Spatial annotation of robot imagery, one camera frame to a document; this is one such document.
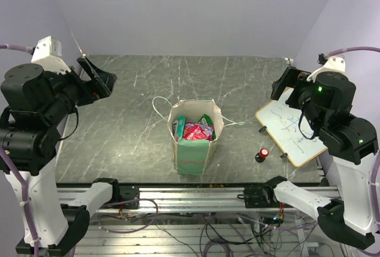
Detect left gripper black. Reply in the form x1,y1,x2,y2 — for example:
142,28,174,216
43,53,118,123

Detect green fruit candy packet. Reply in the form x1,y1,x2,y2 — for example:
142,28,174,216
198,114,214,127

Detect teal candy packet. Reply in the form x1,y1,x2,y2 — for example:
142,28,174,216
172,116,186,142

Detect purple berries candy packet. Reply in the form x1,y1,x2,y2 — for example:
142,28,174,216
185,122,214,141

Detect green patterned paper bag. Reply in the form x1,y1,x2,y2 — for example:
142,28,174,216
152,96,246,176

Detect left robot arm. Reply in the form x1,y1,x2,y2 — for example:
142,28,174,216
1,57,125,256

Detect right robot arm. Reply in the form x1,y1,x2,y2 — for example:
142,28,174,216
246,66,379,250

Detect red black stamp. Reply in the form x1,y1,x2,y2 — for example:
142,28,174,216
255,148,269,163

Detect small red snack packet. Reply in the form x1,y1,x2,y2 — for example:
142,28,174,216
183,125,209,141

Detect small whiteboard yellow frame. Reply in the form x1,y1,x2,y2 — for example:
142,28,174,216
255,88,327,167

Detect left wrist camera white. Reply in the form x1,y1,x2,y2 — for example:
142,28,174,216
31,36,71,74

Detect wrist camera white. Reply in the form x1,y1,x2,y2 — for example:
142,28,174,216
306,53,346,82
31,36,71,74

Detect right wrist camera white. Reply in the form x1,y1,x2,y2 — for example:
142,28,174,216
306,53,346,82

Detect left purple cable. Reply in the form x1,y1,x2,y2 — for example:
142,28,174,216
0,44,36,55

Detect aluminium rail frame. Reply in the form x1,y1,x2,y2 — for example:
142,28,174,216
75,185,357,256

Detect loose wires under table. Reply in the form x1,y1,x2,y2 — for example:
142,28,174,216
97,199,318,257

